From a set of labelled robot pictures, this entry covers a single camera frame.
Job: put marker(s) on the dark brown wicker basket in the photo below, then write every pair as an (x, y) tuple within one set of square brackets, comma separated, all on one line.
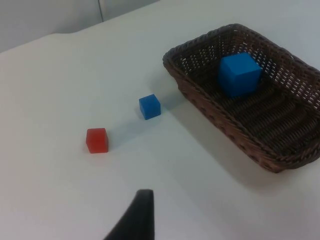
[(270, 125)]

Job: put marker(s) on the small red cube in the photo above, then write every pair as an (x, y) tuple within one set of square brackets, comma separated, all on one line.
[(97, 140)]

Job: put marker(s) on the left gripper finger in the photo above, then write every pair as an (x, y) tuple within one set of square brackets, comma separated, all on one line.
[(141, 220)]

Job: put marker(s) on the small blue cube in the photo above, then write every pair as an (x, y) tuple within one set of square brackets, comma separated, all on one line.
[(149, 107)]

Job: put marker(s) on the large blue cube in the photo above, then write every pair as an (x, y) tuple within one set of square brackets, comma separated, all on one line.
[(237, 77)]

